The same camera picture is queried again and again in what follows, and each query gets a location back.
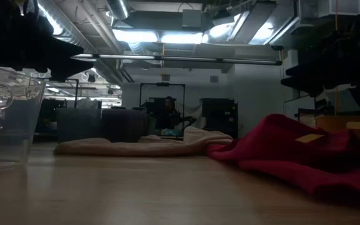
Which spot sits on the clear plastic bin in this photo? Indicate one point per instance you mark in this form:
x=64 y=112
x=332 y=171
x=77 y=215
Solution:
x=11 y=134

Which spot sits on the beige cloth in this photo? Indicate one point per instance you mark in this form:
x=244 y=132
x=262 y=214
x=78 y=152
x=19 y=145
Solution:
x=120 y=148

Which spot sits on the silver ventilation duct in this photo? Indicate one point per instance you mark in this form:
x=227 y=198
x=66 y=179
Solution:
x=117 y=8

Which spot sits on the grey wall vent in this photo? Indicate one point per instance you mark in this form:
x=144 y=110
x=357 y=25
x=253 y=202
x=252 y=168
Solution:
x=214 y=79

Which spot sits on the grey ceiling box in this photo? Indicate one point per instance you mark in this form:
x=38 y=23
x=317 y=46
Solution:
x=192 y=18

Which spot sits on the person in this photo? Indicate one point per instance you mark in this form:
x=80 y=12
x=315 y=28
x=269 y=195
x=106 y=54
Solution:
x=169 y=115

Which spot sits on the ceiling light panel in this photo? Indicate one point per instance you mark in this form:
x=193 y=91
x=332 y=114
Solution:
x=134 y=36
x=181 y=38

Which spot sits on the black metal frame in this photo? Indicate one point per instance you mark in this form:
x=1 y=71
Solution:
x=162 y=84

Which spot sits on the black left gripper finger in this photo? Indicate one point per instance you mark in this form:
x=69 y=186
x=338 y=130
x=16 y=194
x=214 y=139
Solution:
x=64 y=48
x=69 y=68

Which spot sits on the red cloth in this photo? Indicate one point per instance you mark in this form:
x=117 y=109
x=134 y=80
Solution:
x=292 y=156

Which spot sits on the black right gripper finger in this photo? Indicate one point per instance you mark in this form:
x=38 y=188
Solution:
x=305 y=86
x=308 y=70

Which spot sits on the long ceiling light bar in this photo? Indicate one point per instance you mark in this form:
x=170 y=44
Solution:
x=180 y=58

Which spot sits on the dark grey partition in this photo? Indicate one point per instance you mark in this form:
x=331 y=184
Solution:
x=120 y=125

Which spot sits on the black equipment rack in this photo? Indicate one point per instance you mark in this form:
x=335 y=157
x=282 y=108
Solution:
x=219 y=117

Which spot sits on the wooden box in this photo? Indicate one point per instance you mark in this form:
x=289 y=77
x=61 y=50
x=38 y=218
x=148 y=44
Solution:
x=336 y=125

